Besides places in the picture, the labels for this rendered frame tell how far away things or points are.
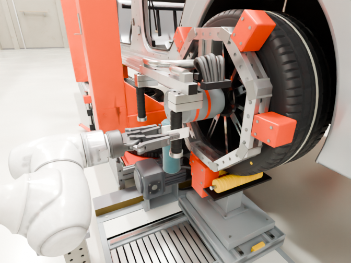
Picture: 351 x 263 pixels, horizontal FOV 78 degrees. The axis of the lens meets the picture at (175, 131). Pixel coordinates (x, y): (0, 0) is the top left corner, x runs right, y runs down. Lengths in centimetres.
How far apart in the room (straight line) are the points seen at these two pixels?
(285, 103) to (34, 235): 66
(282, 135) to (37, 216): 58
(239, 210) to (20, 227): 105
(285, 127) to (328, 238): 112
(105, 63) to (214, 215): 95
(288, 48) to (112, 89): 82
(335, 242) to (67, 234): 150
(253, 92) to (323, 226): 124
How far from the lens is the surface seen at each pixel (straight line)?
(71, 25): 308
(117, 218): 147
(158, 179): 124
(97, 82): 117
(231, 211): 127
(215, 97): 85
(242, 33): 71
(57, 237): 42
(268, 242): 130
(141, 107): 95
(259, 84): 68
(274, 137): 65
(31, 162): 56
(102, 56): 116
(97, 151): 57
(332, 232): 174
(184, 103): 62
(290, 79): 72
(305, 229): 167
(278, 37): 75
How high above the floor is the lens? 111
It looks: 24 degrees down
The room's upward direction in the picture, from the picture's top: straight up
